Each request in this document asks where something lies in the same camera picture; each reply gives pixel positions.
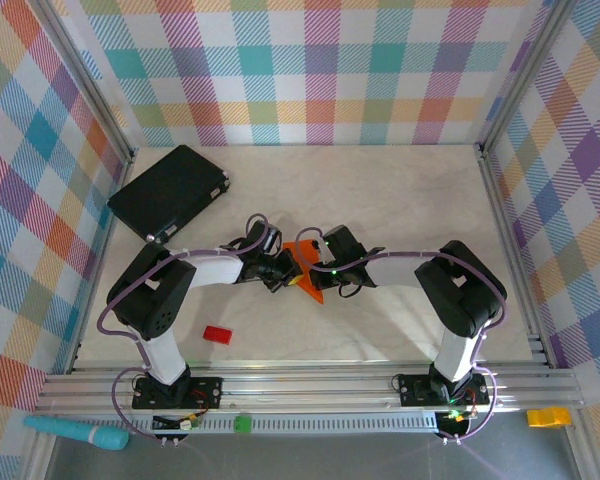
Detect grey slotted cable duct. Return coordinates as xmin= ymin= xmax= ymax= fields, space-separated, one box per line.
xmin=152 ymin=412 xmax=439 ymax=435

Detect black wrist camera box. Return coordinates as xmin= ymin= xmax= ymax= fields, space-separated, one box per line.
xmin=243 ymin=221 xmax=285 ymax=253
xmin=323 ymin=224 xmax=387 ymax=264

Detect aluminium profile frame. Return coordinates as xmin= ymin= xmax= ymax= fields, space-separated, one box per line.
xmin=19 ymin=0 xmax=594 ymax=480

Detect teal toy microphone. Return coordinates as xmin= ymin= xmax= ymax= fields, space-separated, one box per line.
xmin=23 ymin=415 xmax=130 ymax=451

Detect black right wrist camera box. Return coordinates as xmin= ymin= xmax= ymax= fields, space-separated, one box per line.
xmin=323 ymin=224 xmax=387 ymax=264

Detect small wired connector board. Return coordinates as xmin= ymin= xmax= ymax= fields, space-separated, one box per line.
xmin=152 ymin=412 xmax=204 ymax=432
xmin=437 ymin=407 xmax=476 ymax=436

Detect orange square paper sheet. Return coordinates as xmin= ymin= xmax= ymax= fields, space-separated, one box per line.
xmin=282 ymin=240 xmax=327 ymax=306

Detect black flat case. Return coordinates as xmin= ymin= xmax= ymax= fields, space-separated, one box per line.
xmin=107 ymin=144 xmax=231 ymax=247

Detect red plastic block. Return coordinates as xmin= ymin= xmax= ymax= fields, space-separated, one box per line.
xmin=203 ymin=325 xmax=234 ymax=346

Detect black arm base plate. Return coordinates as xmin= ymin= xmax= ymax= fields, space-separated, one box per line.
xmin=398 ymin=372 xmax=491 ymax=406
xmin=132 ymin=375 xmax=224 ymax=410

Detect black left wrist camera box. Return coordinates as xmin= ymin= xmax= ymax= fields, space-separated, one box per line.
xmin=243 ymin=221 xmax=285 ymax=253

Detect yellow plastic block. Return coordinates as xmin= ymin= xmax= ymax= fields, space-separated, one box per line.
xmin=526 ymin=407 xmax=571 ymax=428

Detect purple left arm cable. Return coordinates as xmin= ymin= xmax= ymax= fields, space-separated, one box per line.
xmin=96 ymin=213 xmax=281 ymax=444

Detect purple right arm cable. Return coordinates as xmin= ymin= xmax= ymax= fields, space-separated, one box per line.
xmin=294 ymin=227 xmax=509 ymax=446

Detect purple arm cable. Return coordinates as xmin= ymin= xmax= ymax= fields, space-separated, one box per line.
xmin=96 ymin=213 xmax=281 ymax=444
xmin=294 ymin=227 xmax=509 ymax=446

